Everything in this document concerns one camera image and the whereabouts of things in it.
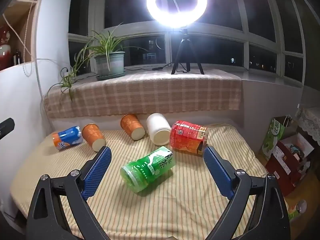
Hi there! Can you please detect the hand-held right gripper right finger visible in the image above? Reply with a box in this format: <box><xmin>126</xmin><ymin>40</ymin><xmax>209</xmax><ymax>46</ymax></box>
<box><xmin>203</xmin><ymin>145</ymin><xmax>292</xmax><ymax>240</ymax></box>

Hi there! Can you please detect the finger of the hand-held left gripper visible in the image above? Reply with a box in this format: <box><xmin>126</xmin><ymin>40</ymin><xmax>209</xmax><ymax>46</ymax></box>
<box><xmin>0</xmin><ymin>118</ymin><xmax>15</xmax><ymax>139</ymax></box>

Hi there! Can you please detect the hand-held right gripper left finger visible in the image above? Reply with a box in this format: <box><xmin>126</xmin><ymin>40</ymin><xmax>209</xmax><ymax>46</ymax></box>
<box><xmin>26</xmin><ymin>146</ymin><xmax>112</xmax><ymax>240</ymax></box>

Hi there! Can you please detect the green tea bottle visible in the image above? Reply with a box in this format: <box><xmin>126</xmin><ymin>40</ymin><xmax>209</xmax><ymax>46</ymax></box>
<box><xmin>120</xmin><ymin>146</ymin><xmax>175</xmax><ymax>193</ymax></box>

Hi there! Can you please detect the orange paper cup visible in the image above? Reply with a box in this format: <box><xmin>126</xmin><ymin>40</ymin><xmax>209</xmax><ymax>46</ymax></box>
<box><xmin>82</xmin><ymin>123</ymin><xmax>106</xmax><ymax>152</ymax></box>
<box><xmin>120</xmin><ymin>114</ymin><xmax>146</xmax><ymax>141</ymax></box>

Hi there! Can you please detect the white cup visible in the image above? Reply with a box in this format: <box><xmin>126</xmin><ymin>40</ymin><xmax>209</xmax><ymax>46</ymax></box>
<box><xmin>146</xmin><ymin>113</ymin><xmax>172</xmax><ymax>146</ymax></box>

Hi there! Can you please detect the striped yellow blanket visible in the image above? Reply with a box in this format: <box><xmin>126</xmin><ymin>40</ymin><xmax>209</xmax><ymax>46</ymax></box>
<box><xmin>10</xmin><ymin>123</ymin><xmax>287</xmax><ymax>240</ymax></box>

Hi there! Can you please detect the blue orange soda can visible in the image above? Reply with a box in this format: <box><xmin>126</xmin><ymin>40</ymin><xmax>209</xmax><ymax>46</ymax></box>
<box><xmin>51</xmin><ymin>126</ymin><xmax>83</xmax><ymax>152</ymax></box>

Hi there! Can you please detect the red drink bottle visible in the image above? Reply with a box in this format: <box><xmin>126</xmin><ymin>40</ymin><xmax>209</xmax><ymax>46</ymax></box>
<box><xmin>169</xmin><ymin>120</ymin><xmax>209</xmax><ymax>157</ymax></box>

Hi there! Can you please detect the red cardboard box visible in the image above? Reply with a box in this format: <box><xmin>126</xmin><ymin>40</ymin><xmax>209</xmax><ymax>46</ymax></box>
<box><xmin>265</xmin><ymin>132</ymin><xmax>316</xmax><ymax>197</ymax></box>

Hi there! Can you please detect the green paper bag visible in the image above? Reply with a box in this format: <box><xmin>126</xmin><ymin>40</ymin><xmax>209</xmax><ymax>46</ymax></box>
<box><xmin>261</xmin><ymin>116</ymin><xmax>293</xmax><ymax>161</ymax></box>

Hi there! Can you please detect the red vase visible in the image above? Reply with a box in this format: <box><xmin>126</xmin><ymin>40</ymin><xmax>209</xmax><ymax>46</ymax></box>
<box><xmin>0</xmin><ymin>25</ymin><xmax>12</xmax><ymax>71</ymax></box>

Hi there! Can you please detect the green printed packet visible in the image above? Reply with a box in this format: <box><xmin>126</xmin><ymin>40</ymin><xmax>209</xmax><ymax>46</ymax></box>
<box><xmin>287</xmin><ymin>199</ymin><xmax>308</xmax><ymax>222</ymax></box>

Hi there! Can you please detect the checked cloth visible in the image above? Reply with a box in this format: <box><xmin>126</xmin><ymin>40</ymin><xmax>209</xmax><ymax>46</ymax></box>
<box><xmin>44</xmin><ymin>68</ymin><xmax>243</xmax><ymax>119</ymax></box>

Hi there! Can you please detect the green pot saucer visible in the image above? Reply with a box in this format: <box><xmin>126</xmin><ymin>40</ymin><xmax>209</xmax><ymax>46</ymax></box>
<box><xmin>96</xmin><ymin>71</ymin><xmax>127</xmax><ymax>81</ymax></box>

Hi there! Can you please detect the wooden shelf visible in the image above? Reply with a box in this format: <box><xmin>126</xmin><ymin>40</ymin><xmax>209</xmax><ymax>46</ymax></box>
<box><xmin>0</xmin><ymin>0</ymin><xmax>48</xmax><ymax>71</ymax></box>

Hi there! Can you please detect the white lace cloth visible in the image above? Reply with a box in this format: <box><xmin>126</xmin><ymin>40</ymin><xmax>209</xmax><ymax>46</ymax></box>
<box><xmin>296</xmin><ymin>107</ymin><xmax>320</xmax><ymax>143</ymax></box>

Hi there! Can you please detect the potted spider plant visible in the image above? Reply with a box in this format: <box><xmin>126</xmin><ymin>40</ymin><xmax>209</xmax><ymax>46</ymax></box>
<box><xmin>47</xmin><ymin>22</ymin><xmax>148</xmax><ymax>101</ymax></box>

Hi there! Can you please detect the black tripod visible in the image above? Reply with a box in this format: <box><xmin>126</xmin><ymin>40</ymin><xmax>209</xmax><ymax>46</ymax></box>
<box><xmin>171</xmin><ymin>28</ymin><xmax>205</xmax><ymax>75</ymax></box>

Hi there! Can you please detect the white cord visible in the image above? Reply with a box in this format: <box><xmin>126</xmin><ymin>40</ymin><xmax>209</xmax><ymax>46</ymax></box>
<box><xmin>2</xmin><ymin>0</ymin><xmax>43</xmax><ymax>77</ymax></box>

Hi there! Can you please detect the black cable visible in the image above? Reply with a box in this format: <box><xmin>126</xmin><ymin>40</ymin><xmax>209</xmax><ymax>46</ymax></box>
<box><xmin>75</xmin><ymin>62</ymin><xmax>174</xmax><ymax>80</ymax></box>

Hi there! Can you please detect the white ring light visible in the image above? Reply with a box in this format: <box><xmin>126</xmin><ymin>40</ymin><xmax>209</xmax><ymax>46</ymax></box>
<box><xmin>146</xmin><ymin>0</ymin><xmax>208</xmax><ymax>29</ymax></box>

